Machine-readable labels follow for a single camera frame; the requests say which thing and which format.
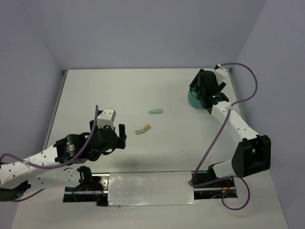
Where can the silver foil tape sheet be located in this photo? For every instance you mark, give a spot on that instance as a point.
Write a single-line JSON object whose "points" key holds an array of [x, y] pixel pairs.
{"points": [[150, 189]]}

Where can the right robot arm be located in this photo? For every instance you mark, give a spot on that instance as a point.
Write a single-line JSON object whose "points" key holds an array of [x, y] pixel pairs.
{"points": [[253, 151]]}

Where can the grey eraser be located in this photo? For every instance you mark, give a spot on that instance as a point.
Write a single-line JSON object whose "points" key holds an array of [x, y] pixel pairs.
{"points": [[140, 131]]}

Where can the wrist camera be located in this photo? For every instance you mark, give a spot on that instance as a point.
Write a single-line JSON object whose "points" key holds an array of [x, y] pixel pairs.
{"points": [[106, 117], [220, 72]]}

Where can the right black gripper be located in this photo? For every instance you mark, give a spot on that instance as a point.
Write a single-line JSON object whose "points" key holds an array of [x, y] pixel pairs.
{"points": [[219, 86]]}

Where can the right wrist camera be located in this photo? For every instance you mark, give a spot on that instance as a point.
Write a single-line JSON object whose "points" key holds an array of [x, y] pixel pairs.
{"points": [[220, 72]]}

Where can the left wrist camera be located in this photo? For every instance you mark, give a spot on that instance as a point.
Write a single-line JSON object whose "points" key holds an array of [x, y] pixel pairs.
{"points": [[106, 117]]}

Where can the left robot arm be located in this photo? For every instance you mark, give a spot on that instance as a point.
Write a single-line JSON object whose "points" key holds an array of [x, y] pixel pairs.
{"points": [[61, 164]]}

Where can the teal round organizer container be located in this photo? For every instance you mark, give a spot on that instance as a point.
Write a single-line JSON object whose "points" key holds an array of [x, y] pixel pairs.
{"points": [[193, 97]]}

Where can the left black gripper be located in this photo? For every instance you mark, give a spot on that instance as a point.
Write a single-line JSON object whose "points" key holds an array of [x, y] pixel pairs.
{"points": [[122, 137]]}

